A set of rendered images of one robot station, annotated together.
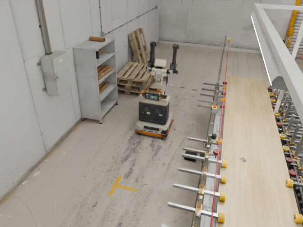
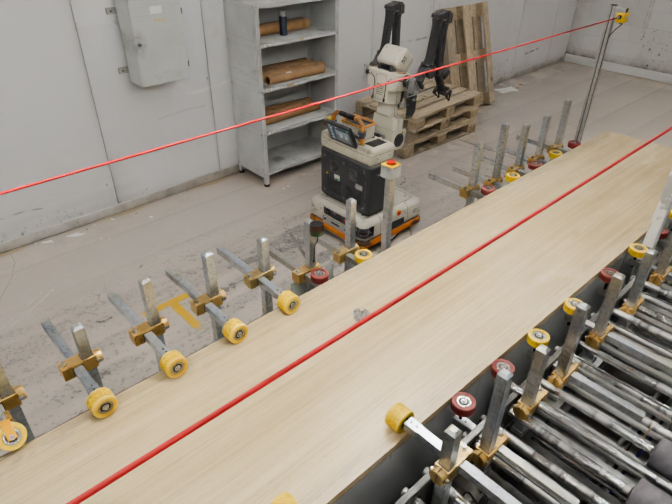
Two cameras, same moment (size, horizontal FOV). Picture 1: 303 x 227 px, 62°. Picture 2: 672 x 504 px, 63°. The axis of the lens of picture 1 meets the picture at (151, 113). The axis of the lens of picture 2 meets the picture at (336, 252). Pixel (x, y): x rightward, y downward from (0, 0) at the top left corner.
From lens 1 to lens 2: 2.18 m
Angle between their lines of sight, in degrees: 27
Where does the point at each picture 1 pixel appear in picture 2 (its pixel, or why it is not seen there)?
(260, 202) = (255, 425)
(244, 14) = not seen: outside the picture
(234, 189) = (236, 366)
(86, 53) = (242, 12)
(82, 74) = (238, 63)
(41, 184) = (64, 254)
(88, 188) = (125, 288)
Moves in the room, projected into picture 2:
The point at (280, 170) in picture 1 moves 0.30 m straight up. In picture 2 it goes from (433, 379) to (444, 312)
